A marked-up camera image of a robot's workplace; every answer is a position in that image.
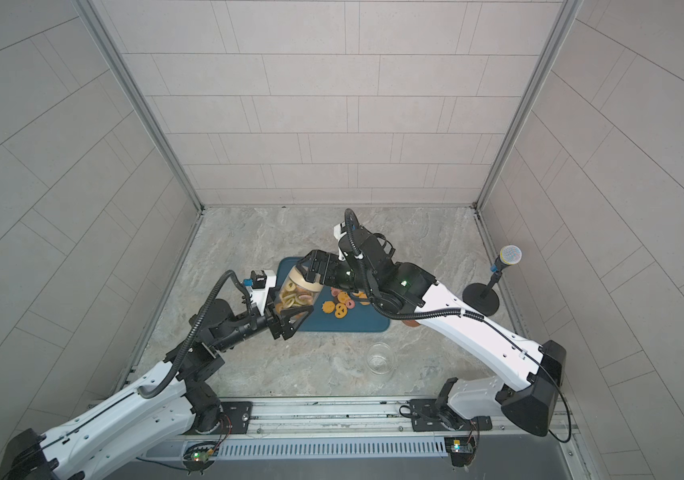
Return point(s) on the circuit board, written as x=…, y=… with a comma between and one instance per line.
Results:
x=461, y=451
x=199, y=457

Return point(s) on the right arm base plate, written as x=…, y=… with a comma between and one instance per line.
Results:
x=426, y=416

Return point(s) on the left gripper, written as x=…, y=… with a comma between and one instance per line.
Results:
x=277, y=324

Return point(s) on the right circuit board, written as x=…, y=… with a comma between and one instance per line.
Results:
x=461, y=451

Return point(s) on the aluminium rail frame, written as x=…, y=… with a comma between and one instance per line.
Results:
x=352, y=428

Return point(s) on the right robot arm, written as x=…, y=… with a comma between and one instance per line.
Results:
x=527, y=380

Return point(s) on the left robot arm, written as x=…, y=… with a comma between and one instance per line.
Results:
x=171, y=399

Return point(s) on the blue tray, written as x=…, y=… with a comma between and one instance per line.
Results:
x=360, y=319

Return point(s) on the pretzel shaped cookie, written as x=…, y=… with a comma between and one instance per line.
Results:
x=341, y=311

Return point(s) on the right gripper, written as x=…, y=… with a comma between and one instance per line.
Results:
x=330, y=274

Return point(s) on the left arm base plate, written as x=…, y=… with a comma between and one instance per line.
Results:
x=229, y=417

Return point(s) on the left circuit board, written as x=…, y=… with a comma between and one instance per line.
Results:
x=199, y=457

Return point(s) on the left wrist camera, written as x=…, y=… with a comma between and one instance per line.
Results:
x=258, y=286

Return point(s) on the clear cookie jar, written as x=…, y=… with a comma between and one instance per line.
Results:
x=380, y=359

